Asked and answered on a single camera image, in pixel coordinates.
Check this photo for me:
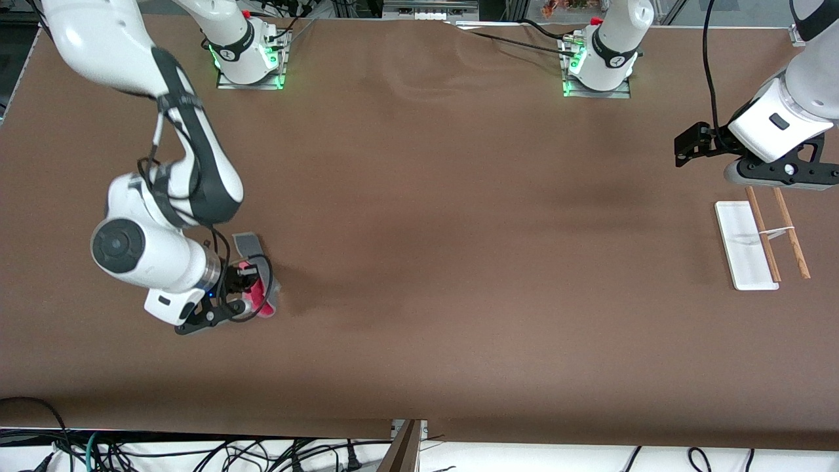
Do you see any grey and pink towel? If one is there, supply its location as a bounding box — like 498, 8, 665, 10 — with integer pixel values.
233, 233, 281, 320

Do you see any orange background object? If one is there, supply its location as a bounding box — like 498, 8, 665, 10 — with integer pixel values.
541, 0, 604, 18

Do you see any brown wooden plank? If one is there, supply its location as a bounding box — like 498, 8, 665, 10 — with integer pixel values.
377, 420, 421, 472

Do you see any white power strip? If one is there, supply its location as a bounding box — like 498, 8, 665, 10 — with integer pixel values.
382, 0, 479, 20

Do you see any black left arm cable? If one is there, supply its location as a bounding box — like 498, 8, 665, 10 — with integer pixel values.
701, 0, 732, 149

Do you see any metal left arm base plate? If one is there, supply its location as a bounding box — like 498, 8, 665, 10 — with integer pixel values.
562, 36, 632, 99

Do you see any white rack base plate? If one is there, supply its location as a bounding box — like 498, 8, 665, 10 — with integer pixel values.
714, 201, 780, 291

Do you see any short black table cable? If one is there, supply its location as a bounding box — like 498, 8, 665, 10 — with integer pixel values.
521, 18, 584, 43

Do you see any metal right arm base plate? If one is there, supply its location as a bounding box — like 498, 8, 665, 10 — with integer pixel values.
216, 29, 286, 90

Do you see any long black table cable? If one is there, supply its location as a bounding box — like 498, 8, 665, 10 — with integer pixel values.
452, 25, 579, 60

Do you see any small metal table bracket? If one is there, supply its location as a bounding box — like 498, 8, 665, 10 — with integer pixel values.
391, 420, 429, 441

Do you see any thick black floor cable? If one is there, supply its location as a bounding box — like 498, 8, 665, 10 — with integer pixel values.
0, 396, 74, 472

